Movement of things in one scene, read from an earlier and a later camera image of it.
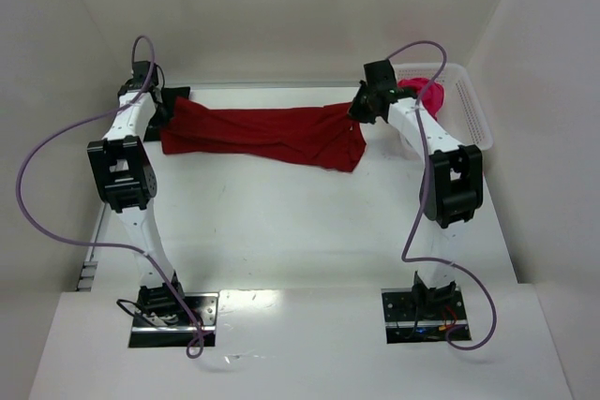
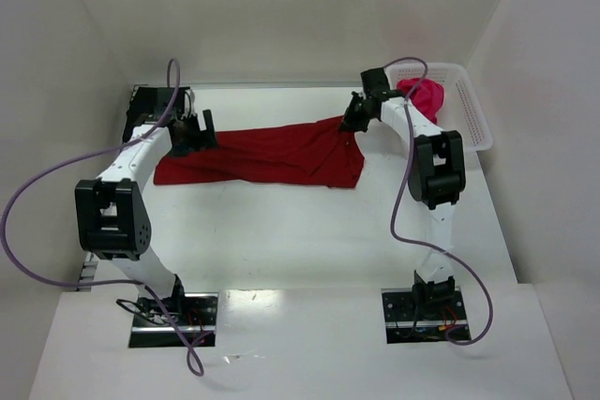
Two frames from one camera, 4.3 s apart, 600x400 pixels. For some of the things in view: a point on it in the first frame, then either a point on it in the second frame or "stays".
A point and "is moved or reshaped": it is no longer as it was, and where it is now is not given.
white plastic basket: x=462 y=115 stays
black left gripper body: x=165 y=110 to x=198 y=136
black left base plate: x=203 y=306 stays
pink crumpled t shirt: x=433 y=96 stays
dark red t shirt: x=323 y=135 is moved or reshaped
